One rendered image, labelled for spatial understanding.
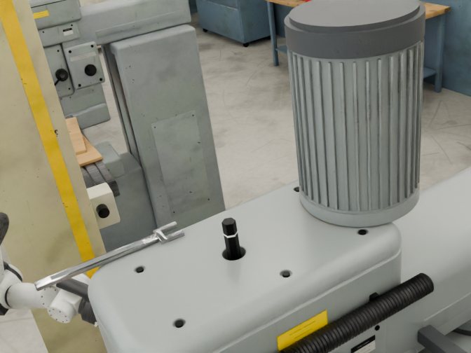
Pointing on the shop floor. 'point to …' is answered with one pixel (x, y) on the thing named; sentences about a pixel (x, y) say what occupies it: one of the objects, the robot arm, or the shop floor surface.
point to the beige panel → (41, 178)
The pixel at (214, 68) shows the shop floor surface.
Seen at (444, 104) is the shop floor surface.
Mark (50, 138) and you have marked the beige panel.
